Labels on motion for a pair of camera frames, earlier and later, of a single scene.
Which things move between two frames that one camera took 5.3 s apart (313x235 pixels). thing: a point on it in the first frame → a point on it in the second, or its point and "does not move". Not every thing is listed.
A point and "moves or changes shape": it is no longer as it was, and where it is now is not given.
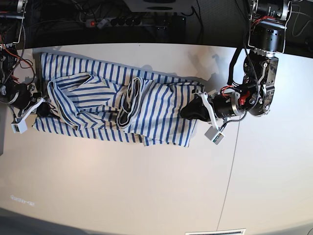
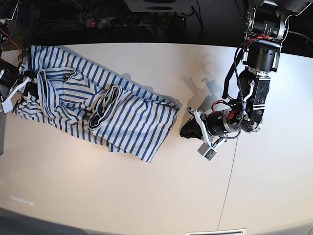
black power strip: [127, 21] does not move
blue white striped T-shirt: [94, 96] moves or changes shape
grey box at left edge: [4, 107] does not move
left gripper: [19, 95] → [9, 74]
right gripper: [224, 105] → [217, 123]
